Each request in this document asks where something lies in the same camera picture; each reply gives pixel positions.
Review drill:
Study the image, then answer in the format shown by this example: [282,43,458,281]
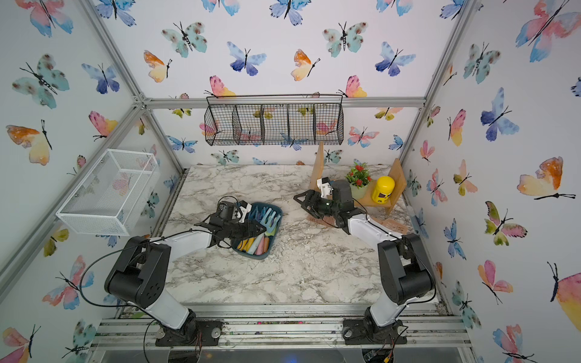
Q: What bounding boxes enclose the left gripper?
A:
[223,219,266,239]

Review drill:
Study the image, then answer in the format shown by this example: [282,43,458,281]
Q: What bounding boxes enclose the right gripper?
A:
[294,189,341,219]

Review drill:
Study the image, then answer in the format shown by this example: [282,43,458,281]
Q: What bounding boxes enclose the teal rake yellow handle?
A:
[237,239,249,251]

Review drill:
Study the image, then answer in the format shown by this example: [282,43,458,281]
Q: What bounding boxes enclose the blue claw rake yellow handle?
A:
[244,237,256,252]

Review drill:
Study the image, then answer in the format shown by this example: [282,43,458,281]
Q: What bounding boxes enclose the light blue fork tool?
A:
[246,207,281,256]

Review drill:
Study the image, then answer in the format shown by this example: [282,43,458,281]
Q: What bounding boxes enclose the green rake wooden handle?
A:
[263,236,270,253]

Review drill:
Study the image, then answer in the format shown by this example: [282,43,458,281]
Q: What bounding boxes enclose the teal plastic storage box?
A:
[231,201,283,260]

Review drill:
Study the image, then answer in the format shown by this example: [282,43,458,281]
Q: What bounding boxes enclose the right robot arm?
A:
[294,178,437,330]

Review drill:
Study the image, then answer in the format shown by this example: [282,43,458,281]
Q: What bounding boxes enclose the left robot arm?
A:
[104,201,266,336]

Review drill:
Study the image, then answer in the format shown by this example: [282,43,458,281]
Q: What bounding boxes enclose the pink hand brush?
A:
[307,216,337,228]

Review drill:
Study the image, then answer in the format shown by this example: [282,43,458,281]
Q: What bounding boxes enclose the potted red flower plant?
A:
[346,161,372,200]

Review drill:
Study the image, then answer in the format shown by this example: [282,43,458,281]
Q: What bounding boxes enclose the yellow jar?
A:
[371,176,396,204]

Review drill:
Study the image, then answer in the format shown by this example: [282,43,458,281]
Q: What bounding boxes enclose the wooden shelf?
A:
[309,142,407,214]

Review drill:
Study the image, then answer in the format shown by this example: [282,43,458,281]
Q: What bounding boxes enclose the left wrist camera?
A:
[238,201,252,223]

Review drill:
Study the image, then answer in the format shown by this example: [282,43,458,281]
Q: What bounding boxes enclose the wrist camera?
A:
[316,177,333,199]
[238,201,252,223]

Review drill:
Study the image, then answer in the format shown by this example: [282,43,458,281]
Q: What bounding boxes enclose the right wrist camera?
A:
[316,177,333,199]

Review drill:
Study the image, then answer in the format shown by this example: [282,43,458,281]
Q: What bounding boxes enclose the black wire wall basket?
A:
[201,94,344,150]

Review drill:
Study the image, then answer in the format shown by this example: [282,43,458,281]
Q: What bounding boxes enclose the white mesh wall basket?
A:
[56,149,160,236]

